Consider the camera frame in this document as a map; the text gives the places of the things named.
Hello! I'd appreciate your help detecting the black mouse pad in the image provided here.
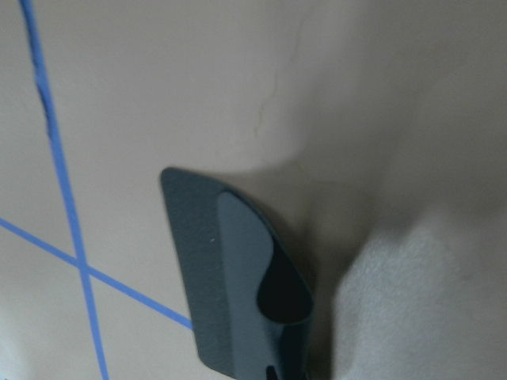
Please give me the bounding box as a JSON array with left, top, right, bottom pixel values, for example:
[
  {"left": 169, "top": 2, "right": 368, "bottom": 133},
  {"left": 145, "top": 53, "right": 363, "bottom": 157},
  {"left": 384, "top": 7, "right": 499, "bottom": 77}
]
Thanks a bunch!
[{"left": 160, "top": 168, "right": 314, "bottom": 379}]

